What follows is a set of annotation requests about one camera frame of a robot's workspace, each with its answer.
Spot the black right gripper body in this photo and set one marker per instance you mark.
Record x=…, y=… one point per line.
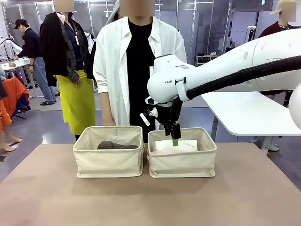
x=168, y=114

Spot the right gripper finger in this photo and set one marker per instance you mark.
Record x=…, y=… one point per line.
x=176, y=135
x=167, y=130

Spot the white towel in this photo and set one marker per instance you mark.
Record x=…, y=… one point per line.
x=188, y=144

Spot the grey towel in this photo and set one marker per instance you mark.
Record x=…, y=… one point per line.
x=117, y=145

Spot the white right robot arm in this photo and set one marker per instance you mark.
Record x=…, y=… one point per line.
x=211, y=70

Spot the person's right hand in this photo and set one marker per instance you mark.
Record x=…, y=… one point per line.
x=109, y=122

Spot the bare mannequin legs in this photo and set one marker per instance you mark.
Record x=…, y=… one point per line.
x=8, y=141

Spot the beige fabric basket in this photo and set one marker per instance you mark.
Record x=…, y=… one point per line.
x=181, y=162
x=108, y=160

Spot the white shoe rack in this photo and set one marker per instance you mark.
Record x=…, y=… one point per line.
x=204, y=60

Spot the orange garment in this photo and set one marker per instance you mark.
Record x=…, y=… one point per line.
x=14, y=94

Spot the person in white shirt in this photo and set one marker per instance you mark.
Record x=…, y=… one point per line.
x=113, y=70

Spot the white side table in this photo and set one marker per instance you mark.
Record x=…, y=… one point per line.
x=244, y=110

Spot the black equipment case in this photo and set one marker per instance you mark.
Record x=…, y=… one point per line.
x=229, y=50

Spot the white background desk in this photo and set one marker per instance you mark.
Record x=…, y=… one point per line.
x=16, y=64

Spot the white sneaker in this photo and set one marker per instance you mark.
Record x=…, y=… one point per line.
x=274, y=147

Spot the person with black cap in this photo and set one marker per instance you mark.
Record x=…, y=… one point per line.
x=35, y=58

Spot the mannequin with yellow skirt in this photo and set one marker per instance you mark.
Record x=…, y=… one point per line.
x=70, y=70

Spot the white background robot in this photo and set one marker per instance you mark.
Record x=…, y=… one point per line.
x=9, y=44

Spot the mannequin with maroon sweater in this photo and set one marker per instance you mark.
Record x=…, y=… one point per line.
x=277, y=28

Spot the beige hat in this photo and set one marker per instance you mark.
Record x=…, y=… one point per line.
x=276, y=9

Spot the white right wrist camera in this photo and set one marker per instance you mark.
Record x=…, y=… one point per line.
x=148, y=116

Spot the black camera pole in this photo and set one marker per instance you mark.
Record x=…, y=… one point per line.
x=250, y=34

